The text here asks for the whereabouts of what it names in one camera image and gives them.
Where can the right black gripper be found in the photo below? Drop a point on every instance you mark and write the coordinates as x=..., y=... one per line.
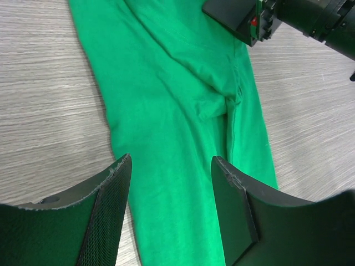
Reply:
x=250, y=21

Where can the green t shirt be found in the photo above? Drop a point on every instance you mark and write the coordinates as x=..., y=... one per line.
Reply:
x=178, y=90

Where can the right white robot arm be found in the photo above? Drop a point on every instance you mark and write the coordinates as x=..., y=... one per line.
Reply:
x=328, y=21

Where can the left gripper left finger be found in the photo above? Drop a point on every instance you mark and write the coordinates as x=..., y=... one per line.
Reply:
x=78, y=226

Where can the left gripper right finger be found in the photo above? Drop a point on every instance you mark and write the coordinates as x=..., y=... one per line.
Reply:
x=260, y=225

